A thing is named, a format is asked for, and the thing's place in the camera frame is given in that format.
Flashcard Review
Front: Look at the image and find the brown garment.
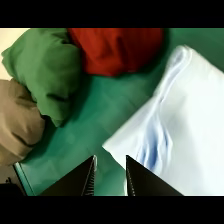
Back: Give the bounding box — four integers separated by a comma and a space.
0, 78, 47, 167

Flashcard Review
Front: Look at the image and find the green garment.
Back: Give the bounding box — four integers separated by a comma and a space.
0, 28, 83, 128

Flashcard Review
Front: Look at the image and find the pale blue shirt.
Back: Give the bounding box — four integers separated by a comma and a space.
101, 44, 224, 197

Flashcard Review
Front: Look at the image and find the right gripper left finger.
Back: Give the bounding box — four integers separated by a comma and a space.
39, 154, 98, 197

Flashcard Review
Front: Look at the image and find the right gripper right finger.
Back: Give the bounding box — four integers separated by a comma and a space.
125, 154, 184, 197

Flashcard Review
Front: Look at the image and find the red garment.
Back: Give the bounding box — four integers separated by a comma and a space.
66, 28, 165, 78

